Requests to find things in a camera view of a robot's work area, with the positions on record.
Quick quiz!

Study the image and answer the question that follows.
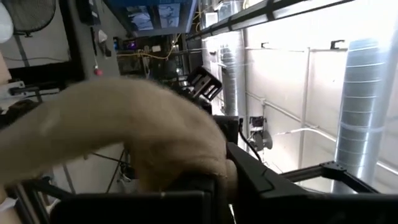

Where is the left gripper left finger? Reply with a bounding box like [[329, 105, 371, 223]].
[[49, 172, 218, 224]]

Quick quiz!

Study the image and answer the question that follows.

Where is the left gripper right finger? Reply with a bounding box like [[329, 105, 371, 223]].
[[226, 141, 398, 224]]

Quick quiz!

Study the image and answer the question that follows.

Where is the khaki baseball cap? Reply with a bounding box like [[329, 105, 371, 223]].
[[0, 77, 239, 200]]

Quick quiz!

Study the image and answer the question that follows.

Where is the grey equipment cart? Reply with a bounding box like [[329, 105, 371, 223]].
[[67, 0, 122, 80]]

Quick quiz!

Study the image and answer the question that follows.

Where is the black aluminium table frame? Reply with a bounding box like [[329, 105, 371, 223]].
[[279, 161, 379, 194]]

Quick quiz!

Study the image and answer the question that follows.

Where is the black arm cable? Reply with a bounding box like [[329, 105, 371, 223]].
[[238, 129, 265, 163]]

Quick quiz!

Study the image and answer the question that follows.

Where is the black ceiling cable reel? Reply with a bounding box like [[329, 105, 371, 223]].
[[248, 115, 274, 152]]

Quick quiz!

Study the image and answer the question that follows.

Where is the silver ventilation duct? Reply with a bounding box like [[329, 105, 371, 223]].
[[217, 43, 247, 116], [331, 18, 398, 195]]

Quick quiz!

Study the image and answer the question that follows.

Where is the yellow extension cord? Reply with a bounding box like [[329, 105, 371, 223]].
[[117, 33, 183, 60]]

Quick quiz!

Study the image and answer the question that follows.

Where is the black wire fan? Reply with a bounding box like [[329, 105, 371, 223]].
[[2, 0, 59, 37]]

